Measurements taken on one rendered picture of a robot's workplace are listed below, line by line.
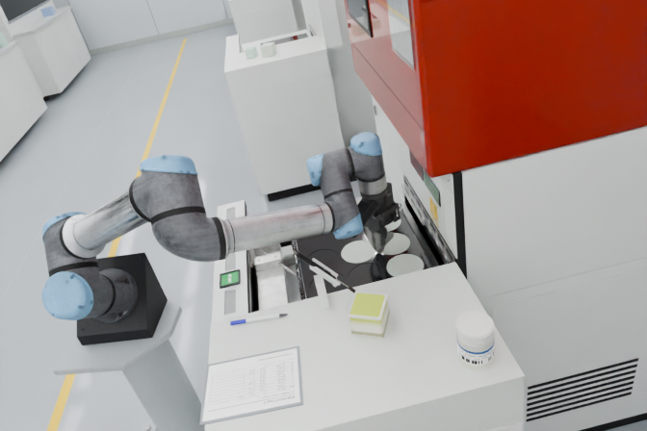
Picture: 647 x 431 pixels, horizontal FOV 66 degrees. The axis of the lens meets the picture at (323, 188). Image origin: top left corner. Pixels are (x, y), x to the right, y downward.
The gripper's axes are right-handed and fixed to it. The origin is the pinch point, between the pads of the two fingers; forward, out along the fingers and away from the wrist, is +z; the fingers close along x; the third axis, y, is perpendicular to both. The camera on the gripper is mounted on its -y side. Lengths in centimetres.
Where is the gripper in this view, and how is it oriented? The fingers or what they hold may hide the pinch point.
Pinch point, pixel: (376, 250)
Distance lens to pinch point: 144.4
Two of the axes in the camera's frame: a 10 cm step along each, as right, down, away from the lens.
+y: 7.7, -4.5, 4.5
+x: -6.1, -3.2, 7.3
